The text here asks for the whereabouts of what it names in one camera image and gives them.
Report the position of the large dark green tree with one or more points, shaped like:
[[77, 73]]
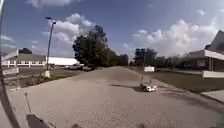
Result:
[[91, 48]]

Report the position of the white sign board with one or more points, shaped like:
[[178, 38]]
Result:
[[149, 69]]

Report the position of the tan gravel road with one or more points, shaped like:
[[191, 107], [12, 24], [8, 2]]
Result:
[[100, 100]]

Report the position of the white car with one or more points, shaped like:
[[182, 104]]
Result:
[[73, 67]]

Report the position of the small white wheeled robot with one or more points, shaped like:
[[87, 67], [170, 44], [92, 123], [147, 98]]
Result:
[[148, 87]]

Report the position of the row of trees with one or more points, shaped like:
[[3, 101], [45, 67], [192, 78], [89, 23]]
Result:
[[156, 59]]

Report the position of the tall street lamp pole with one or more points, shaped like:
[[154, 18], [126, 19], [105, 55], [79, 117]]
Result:
[[48, 46]]

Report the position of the grass lawn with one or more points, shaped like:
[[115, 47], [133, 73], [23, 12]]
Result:
[[186, 80]]

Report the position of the grass verge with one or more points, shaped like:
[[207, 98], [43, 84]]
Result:
[[36, 77]]

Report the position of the low white building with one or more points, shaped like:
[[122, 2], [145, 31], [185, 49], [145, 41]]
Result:
[[33, 60]]

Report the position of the dark tree behind building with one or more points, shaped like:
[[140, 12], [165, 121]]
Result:
[[25, 51]]

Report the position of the building with white canopy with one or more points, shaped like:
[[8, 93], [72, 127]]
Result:
[[210, 58]]

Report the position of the concrete driveway slab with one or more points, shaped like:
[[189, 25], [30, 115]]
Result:
[[215, 95]]

